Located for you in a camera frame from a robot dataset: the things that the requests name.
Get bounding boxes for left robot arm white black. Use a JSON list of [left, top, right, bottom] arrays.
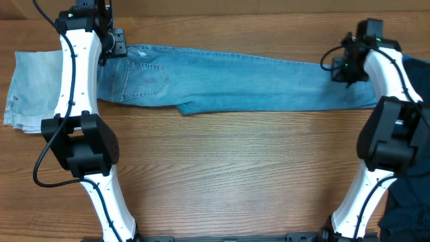
[[33, 0, 143, 241]]

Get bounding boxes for dark navy garment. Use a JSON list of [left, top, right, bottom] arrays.
[[378, 56, 429, 242]]

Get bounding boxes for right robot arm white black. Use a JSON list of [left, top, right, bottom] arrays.
[[314, 19, 429, 241]]

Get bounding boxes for medium blue denim jeans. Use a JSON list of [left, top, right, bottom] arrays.
[[97, 44, 377, 114]]

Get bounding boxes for brown cardboard backboard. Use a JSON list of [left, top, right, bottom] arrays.
[[1, 0, 429, 19]]

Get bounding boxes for folded light blue jeans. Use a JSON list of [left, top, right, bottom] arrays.
[[3, 50, 62, 134]]

